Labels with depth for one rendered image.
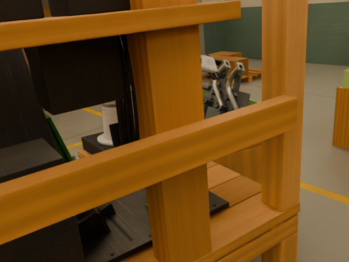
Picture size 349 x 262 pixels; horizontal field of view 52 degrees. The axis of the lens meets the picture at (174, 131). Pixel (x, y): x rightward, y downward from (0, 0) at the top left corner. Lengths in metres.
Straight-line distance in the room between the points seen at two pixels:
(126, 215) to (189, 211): 0.33
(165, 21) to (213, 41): 8.82
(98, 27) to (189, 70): 0.25
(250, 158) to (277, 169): 0.88
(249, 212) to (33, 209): 0.74
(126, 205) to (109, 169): 0.57
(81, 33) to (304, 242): 2.18
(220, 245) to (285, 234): 0.30
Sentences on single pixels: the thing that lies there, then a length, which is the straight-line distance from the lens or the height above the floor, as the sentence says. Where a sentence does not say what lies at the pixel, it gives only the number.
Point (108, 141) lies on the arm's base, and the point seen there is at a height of 0.92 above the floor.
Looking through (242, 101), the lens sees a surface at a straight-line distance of 2.00.
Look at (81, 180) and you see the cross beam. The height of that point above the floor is 1.25.
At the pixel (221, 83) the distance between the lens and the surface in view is 2.21.
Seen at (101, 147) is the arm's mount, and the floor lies 0.91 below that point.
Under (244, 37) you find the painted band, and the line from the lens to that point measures 9.48.
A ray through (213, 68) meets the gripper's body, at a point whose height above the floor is 1.21.
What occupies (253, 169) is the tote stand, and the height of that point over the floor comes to 0.62.
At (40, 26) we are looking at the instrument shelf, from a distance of 0.63.
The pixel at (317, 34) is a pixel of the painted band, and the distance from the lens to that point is 8.39.
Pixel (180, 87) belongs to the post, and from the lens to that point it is 0.81.
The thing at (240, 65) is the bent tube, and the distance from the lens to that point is 2.01.
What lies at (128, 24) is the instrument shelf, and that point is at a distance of 0.68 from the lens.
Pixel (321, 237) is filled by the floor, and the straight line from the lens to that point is 2.64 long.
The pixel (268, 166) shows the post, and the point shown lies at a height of 1.02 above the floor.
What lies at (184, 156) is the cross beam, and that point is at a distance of 0.79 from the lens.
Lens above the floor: 1.55
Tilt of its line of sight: 20 degrees down
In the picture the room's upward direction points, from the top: 5 degrees counter-clockwise
